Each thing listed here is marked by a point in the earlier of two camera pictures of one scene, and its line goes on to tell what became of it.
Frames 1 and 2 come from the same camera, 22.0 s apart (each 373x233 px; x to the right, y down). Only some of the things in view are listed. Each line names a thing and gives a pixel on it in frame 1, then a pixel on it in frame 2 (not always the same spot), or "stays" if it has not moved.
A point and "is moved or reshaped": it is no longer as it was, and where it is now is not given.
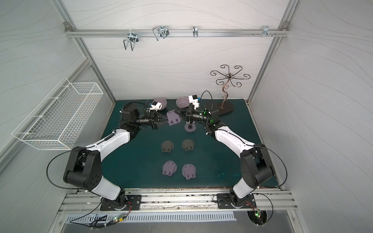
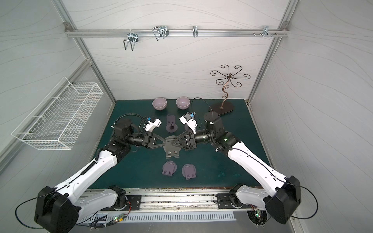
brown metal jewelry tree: [223, 107] stays
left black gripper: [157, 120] → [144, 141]
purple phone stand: [173, 117] is moved or reshaped
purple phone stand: [189, 171] stays
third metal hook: [195, 31] stays
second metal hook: [162, 31] stays
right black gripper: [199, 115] → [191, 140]
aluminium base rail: [82, 201] stays
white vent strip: [150, 218] stays
